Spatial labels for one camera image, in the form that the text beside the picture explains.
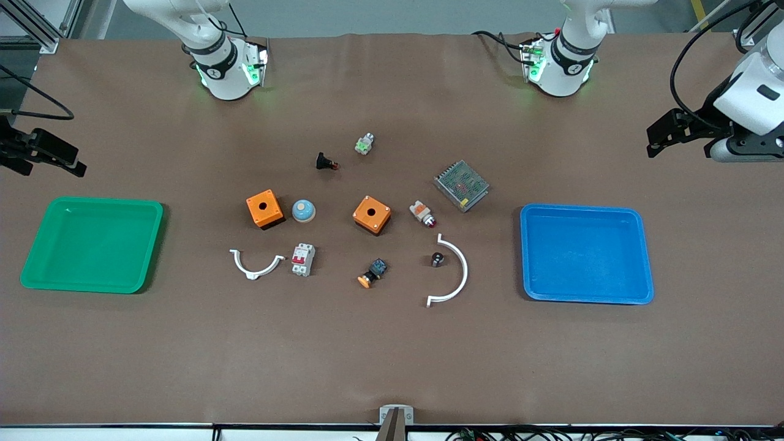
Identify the white red circuit breaker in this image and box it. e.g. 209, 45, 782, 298
291, 243, 316, 277

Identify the green plastic tray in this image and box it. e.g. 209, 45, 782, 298
20, 196, 164, 295

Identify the blue plastic tray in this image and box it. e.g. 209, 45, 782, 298
520, 203, 655, 305

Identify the orange button box with hole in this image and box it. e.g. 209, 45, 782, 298
352, 195, 392, 236
246, 189, 285, 230

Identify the metal mesh power supply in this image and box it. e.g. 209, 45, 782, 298
434, 160, 490, 213

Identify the red indicator light orange body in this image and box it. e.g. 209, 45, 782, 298
409, 200, 437, 228

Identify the orange mushroom push button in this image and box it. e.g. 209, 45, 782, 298
358, 258, 388, 289

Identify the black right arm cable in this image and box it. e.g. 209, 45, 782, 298
0, 64, 75, 121

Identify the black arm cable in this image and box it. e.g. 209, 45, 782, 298
669, 0, 763, 132
0, 64, 75, 121

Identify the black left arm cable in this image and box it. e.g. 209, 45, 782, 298
669, 0, 763, 132

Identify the aluminium frame profile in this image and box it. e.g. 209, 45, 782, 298
0, 0, 83, 53

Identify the black left base cable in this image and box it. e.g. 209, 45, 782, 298
472, 29, 535, 66

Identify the small white curved bracket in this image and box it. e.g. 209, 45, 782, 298
230, 249, 286, 281

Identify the large white curved bracket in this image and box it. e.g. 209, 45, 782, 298
427, 233, 469, 307

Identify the black cable bundle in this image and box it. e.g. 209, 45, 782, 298
446, 426, 784, 441

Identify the metal table edge bracket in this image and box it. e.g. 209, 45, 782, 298
379, 405, 415, 426

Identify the brown camera post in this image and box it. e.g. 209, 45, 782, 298
375, 409, 410, 441

